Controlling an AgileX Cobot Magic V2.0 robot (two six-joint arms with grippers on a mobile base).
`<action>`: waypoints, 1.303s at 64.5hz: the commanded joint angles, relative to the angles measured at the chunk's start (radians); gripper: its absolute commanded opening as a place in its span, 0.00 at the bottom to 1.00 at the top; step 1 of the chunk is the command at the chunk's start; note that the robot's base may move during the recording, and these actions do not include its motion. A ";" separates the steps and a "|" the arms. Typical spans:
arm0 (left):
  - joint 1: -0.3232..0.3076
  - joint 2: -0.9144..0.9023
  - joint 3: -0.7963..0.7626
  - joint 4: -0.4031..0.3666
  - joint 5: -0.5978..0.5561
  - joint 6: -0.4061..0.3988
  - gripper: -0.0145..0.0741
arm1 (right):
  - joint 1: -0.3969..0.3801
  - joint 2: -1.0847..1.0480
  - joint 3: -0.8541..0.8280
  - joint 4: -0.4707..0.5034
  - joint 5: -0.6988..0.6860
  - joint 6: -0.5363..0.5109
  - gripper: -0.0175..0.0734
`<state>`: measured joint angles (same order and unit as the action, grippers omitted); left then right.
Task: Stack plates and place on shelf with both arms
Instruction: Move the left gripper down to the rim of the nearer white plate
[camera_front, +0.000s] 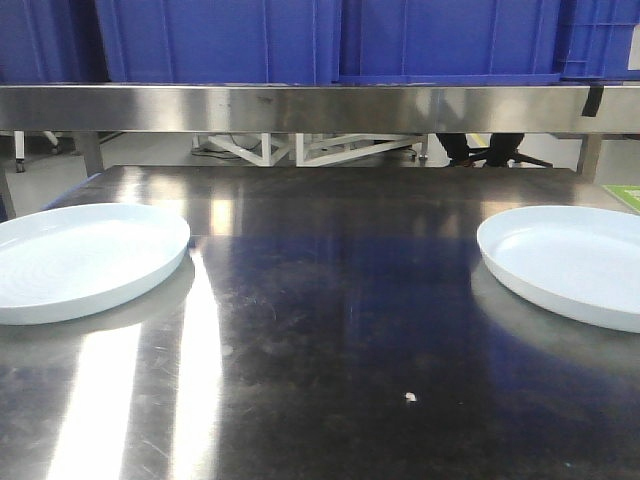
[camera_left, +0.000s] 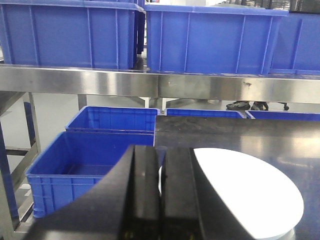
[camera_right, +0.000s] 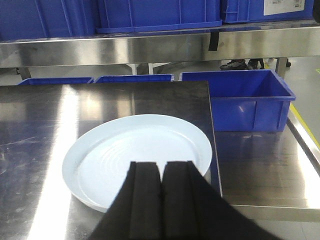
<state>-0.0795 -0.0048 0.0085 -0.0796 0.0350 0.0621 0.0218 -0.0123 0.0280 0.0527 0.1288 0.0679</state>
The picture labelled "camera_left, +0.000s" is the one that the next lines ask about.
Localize stainless steel shelf rail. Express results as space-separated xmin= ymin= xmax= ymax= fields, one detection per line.
xmin=0 ymin=64 xmax=320 ymax=104

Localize blue bin behind table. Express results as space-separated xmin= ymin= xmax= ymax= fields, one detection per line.
xmin=165 ymin=108 xmax=246 ymax=119
xmin=245 ymin=110 xmax=320 ymax=121

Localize blue bin behind table right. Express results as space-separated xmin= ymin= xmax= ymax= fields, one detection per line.
xmin=245 ymin=110 xmax=320 ymax=121

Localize light blue plate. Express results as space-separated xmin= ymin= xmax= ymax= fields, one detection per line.
xmin=157 ymin=147 xmax=305 ymax=240

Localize blue crate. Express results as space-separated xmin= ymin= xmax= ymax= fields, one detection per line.
xmin=144 ymin=4 xmax=289 ymax=75
xmin=270 ymin=12 xmax=320 ymax=75
xmin=0 ymin=0 xmax=144 ymax=70

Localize blue crate upper middle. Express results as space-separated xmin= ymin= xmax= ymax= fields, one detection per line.
xmin=144 ymin=4 xmax=289 ymax=75

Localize blue crate upper right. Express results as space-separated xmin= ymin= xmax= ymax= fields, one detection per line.
xmin=270 ymin=12 xmax=320 ymax=75

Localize blue crate upper left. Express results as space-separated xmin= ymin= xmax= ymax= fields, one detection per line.
xmin=0 ymin=0 xmax=144 ymax=70

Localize blue bin lower near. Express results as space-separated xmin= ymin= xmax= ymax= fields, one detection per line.
xmin=25 ymin=131 xmax=154 ymax=219

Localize person's shoes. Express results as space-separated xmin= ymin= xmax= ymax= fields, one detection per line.
xmin=226 ymin=101 xmax=269 ymax=111

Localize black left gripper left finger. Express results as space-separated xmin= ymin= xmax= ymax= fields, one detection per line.
xmin=24 ymin=145 xmax=160 ymax=240

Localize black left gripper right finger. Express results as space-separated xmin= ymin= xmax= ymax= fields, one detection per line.
xmin=161 ymin=147 xmax=252 ymax=240

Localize blue bin lower far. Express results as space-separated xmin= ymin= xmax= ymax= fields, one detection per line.
xmin=65 ymin=106 xmax=160 ymax=134

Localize blue bin behind table middle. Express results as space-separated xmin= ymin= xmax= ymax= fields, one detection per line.
xmin=165 ymin=108 xmax=246 ymax=119

